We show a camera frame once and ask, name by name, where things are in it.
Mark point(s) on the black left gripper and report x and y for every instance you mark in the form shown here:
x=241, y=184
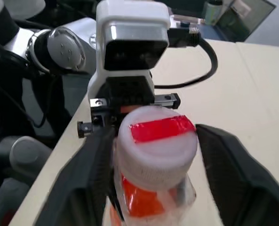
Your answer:
x=127, y=90

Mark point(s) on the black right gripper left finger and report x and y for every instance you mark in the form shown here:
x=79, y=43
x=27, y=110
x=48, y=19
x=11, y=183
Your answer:
x=82, y=179

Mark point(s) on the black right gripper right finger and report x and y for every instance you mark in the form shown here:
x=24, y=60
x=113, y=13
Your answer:
x=238, y=179

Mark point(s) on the clear bottle with white cap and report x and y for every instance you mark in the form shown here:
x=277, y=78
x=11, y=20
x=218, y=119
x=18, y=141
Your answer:
x=153, y=153

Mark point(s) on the gray robot body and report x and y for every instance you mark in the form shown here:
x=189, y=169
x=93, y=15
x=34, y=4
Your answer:
x=24, y=153

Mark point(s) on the pale green cup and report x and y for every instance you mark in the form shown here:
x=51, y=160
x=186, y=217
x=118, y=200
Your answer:
x=211, y=11

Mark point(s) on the dark monitor screen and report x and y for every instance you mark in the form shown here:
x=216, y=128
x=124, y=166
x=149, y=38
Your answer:
x=245, y=18

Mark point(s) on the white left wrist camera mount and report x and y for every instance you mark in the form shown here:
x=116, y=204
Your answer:
x=129, y=14

